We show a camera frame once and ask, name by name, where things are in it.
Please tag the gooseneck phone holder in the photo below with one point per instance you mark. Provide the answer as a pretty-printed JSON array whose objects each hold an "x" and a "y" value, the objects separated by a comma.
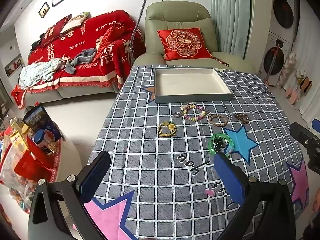
[{"x": 143, "y": 5}]

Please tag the grey-green armchair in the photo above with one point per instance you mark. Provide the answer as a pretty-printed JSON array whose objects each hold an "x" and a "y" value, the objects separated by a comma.
[{"x": 175, "y": 15}]

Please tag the green translucent bangle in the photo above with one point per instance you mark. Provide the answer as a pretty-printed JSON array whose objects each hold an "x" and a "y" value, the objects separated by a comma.
[{"x": 211, "y": 148}]

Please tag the dark blue box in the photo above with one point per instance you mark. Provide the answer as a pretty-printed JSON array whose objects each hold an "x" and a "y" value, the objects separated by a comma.
[{"x": 41, "y": 120}]

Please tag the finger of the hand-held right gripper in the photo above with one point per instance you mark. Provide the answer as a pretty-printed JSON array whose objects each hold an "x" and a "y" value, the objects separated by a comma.
[
  {"x": 301, "y": 135},
  {"x": 316, "y": 124}
]

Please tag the white sheer curtain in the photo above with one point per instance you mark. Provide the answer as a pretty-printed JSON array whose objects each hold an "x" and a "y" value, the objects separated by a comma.
[{"x": 310, "y": 55}]

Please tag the grey garment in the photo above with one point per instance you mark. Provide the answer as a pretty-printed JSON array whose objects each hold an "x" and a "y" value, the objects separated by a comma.
[{"x": 82, "y": 58}]

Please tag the red lettered pillow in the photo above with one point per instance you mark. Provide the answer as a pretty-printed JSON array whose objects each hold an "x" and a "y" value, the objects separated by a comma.
[{"x": 107, "y": 38}]

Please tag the pale green curtain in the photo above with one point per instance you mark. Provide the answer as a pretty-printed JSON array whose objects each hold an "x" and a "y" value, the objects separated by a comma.
[{"x": 230, "y": 17}]

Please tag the small beige hair clip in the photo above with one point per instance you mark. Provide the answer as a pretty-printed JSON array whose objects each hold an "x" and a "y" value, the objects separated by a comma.
[{"x": 185, "y": 107}]

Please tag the grey checked star tablecloth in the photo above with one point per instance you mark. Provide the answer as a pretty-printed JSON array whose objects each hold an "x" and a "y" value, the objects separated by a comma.
[{"x": 162, "y": 170}]

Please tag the red patterned strip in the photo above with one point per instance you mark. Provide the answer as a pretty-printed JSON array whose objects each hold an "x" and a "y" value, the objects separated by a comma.
[{"x": 221, "y": 62}]

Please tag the framed wall picture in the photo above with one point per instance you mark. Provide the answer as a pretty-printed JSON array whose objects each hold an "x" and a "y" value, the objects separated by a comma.
[{"x": 13, "y": 67}]

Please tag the silver hair clip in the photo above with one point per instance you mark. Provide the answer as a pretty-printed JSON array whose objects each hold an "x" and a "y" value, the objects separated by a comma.
[{"x": 227, "y": 113}]

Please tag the white dryer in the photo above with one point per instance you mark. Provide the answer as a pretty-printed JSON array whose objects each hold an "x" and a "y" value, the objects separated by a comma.
[{"x": 283, "y": 12}]

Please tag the silver heart pendant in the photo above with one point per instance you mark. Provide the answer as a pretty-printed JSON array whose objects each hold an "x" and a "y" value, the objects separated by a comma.
[{"x": 178, "y": 114}]

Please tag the red embroidered cushion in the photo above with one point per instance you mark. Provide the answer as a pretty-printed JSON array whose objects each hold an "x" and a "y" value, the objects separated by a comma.
[{"x": 185, "y": 42}]

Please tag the grey-green sofa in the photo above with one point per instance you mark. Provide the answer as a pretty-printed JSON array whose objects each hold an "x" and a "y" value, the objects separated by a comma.
[{"x": 75, "y": 93}]

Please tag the small pink clip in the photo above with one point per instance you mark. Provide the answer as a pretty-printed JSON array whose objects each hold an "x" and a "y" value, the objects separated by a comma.
[{"x": 209, "y": 192}]

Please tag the white washing machine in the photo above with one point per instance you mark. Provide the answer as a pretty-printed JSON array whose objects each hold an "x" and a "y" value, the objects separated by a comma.
[{"x": 272, "y": 60}]

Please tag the red gift bag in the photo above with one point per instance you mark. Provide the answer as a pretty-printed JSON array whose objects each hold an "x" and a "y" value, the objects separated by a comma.
[{"x": 32, "y": 160}]

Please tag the white shallow tray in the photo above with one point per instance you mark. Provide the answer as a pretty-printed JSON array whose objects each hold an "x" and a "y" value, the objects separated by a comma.
[{"x": 190, "y": 82}]

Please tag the small black picture frame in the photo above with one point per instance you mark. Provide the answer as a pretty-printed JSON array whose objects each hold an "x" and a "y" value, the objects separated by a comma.
[{"x": 44, "y": 10}]

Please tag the pink wooden decoration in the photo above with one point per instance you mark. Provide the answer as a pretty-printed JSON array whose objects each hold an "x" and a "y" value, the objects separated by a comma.
[{"x": 295, "y": 95}]

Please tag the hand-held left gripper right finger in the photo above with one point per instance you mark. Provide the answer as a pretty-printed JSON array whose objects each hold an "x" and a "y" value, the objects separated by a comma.
[{"x": 230, "y": 177}]

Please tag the photo print pillow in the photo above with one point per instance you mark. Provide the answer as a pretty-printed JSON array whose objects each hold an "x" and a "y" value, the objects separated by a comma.
[{"x": 75, "y": 21}]

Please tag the blue lidded can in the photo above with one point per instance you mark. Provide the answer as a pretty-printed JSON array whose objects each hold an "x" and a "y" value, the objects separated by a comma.
[{"x": 42, "y": 140}]

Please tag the red square pillow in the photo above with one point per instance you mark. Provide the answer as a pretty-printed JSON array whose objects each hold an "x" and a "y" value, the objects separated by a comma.
[{"x": 53, "y": 31}]

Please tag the light blue garment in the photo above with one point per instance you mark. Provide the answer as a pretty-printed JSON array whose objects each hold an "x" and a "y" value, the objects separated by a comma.
[{"x": 37, "y": 72}]

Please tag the black garment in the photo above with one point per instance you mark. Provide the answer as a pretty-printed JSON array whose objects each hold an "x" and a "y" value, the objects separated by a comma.
[{"x": 36, "y": 45}]

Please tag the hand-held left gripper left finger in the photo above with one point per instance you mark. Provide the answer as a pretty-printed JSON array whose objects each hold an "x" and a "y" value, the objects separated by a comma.
[{"x": 96, "y": 171}]

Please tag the yellow bottle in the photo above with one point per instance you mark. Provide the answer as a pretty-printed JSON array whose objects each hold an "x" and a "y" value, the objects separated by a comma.
[{"x": 18, "y": 137}]

